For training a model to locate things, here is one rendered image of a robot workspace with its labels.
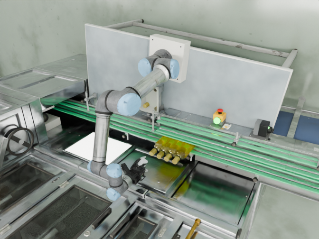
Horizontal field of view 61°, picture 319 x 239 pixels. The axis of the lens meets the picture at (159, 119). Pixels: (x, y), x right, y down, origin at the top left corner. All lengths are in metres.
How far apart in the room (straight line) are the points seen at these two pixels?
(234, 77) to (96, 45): 1.15
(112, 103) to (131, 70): 0.83
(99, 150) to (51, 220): 0.50
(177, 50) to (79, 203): 1.13
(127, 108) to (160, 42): 0.68
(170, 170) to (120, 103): 0.73
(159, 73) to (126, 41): 0.64
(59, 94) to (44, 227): 1.11
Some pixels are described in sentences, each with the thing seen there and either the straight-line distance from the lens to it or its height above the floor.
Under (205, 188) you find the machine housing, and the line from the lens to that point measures 1.83.
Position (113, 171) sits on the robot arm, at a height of 1.58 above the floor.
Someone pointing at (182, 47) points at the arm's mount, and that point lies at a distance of 1.80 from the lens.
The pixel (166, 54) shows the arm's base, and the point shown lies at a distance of 1.86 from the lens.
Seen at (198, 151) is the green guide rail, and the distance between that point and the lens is 1.92.
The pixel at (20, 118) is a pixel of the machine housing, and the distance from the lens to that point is 2.22.
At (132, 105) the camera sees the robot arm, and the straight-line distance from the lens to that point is 1.36.
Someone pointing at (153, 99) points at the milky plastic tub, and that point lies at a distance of 2.13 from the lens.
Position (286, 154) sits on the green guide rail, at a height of 0.94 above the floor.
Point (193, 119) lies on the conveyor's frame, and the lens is 1.93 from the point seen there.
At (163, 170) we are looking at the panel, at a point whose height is 1.14.
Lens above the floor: 2.42
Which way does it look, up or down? 50 degrees down
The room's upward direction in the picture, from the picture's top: 128 degrees counter-clockwise
